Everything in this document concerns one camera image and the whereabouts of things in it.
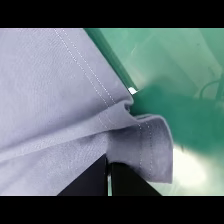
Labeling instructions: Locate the grey T-shirt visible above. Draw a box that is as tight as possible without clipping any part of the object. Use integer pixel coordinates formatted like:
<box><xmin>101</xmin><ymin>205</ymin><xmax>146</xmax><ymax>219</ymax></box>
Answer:
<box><xmin>0</xmin><ymin>27</ymin><xmax>174</xmax><ymax>197</ymax></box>

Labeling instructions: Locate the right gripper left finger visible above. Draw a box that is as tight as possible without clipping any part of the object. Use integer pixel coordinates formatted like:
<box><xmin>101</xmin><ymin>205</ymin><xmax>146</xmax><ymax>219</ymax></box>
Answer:
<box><xmin>57</xmin><ymin>154</ymin><xmax>108</xmax><ymax>197</ymax></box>

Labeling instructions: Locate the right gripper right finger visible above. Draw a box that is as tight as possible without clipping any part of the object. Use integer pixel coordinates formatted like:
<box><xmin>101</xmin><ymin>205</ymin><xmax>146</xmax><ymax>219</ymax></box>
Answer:
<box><xmin>110</xmin><ymin>161</ymin><xmax>163</xmax><ymax>197</ymax></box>

